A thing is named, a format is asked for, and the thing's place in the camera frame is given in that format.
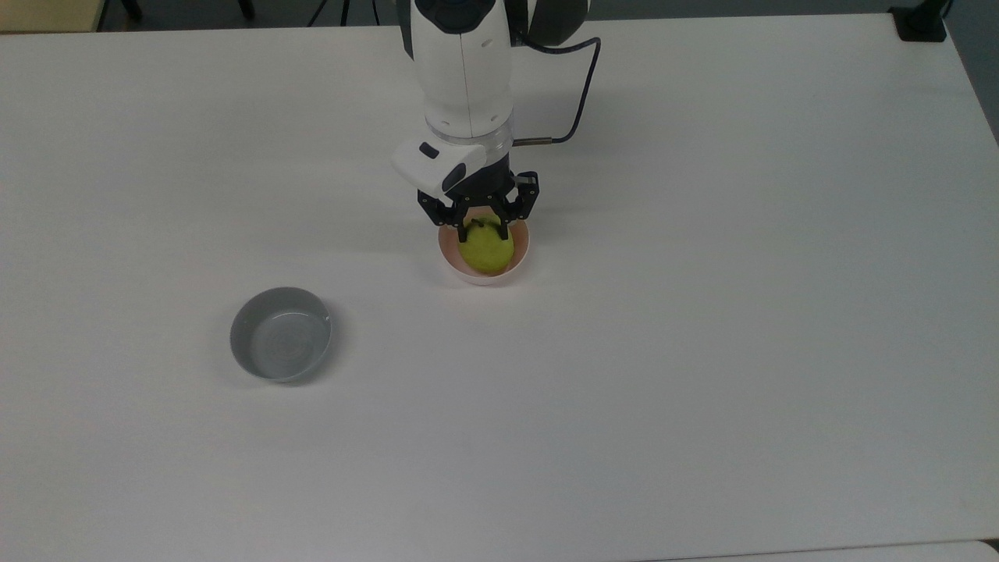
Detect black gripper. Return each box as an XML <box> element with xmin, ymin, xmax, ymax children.
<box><xmin>416</xmin><ymin>152</ymin><xmax>541</xmax><ymax>243</ymax></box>

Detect light wooden table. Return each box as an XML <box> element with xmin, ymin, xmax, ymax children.
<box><xmin>0</xmin><ymin>0</ymin><xmax>106</xmax><ymax>34</ymax></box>

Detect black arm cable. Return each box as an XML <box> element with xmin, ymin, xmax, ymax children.
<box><xmin>511</xmin><ymin>33</ymin><xmax>603</xmax><ymax>149</ymax></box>

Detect grey plastic bowl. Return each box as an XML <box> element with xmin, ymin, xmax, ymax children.
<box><xmin>229</xmin><ymin>286</ymin><xmax>334</xmax><ymax>384</ymax></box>

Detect black table clamp mount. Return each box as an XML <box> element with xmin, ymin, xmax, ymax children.
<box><xmin>888</xmin><ymin>0</ymin><xmax>957</xmax><ymax>43</ymax></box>

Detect black tripod legs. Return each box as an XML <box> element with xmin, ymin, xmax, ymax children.
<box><xmin>307</xmin><ymin>0</ymin><xmax>383</xmax><ymax>27</ymax></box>

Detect green pear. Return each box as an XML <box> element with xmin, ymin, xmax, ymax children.
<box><xmin>457</xmin><ymin>219</ymin><xmax>516</xmax><ymax>277</ymax></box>

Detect pink plastic bowl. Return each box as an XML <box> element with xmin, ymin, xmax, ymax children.
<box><xmin>437</xmin><ymin>219</ymin><xmax>531</xmax><ymax>286</ymax></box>

